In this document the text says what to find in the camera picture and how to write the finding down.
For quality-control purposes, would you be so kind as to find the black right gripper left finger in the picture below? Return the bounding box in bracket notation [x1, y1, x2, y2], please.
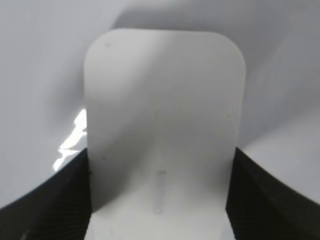
[0, 149, 92, 240]

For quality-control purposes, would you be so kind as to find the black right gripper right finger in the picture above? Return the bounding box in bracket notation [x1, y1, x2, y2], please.
[226, 148, 320, 240]

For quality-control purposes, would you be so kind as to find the white whiteboard eraser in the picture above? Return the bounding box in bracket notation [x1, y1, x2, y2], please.
[83, 28, 246, 240]

